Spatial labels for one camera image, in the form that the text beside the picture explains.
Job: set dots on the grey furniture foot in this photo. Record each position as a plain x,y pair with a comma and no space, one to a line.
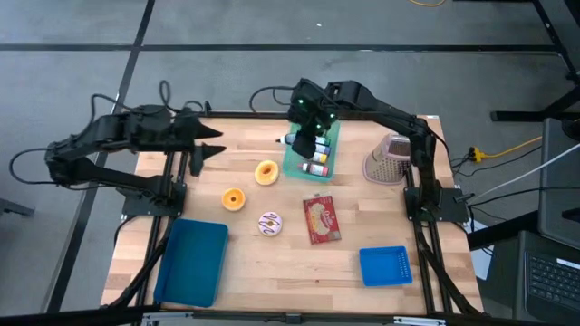
16,208

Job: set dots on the black desk frame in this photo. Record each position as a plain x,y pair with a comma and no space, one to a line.
521,115

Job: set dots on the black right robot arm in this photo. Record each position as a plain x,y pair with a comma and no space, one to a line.
389,115

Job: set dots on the teal translucent plastic bin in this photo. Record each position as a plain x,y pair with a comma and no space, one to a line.
292,169

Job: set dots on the yellow glazed toy donut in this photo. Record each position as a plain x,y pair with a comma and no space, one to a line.
259,174

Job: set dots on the pink purple-swirl toy donut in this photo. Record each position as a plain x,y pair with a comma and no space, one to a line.
263,224

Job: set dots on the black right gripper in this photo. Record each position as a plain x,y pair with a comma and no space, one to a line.
312,108

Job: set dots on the black laptop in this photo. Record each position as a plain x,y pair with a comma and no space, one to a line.
553,280

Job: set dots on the small blue perforated basket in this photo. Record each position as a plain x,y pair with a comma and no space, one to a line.
385,267

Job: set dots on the dark grey computer tower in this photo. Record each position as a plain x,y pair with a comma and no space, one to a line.
559,190

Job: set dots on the dark blue plastic tray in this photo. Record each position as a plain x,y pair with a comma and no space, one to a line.
192,262

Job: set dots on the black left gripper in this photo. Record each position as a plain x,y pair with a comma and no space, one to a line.
186,131

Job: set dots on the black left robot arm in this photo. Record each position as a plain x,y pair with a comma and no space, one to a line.
109,131

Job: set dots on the red popcorn packet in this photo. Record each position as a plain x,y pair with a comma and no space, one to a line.
321,222

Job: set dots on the red paint bottle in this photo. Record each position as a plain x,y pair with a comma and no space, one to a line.
317,169

